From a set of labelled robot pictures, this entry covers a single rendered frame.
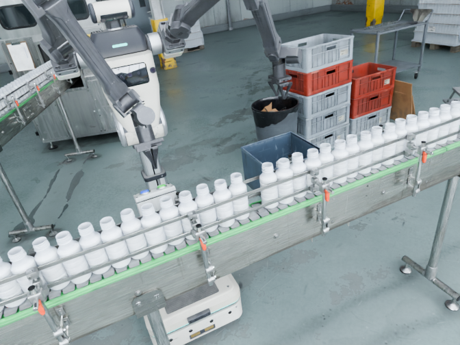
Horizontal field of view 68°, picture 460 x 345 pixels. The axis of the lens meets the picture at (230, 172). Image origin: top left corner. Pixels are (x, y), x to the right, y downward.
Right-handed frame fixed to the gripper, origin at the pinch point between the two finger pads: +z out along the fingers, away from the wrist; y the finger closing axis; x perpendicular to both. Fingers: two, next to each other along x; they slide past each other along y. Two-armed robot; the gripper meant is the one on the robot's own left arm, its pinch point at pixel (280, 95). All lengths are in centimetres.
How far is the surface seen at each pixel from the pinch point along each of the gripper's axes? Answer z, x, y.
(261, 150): 33.0, 5.1, 15.5
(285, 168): 8, 28, -46
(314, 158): 8.0, 16.0, -46.1
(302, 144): 31.1, -13.8, 3.8
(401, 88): 83, -237, 134
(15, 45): -16, 136, 348
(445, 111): 9, -49, -46
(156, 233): 13, 75, -47
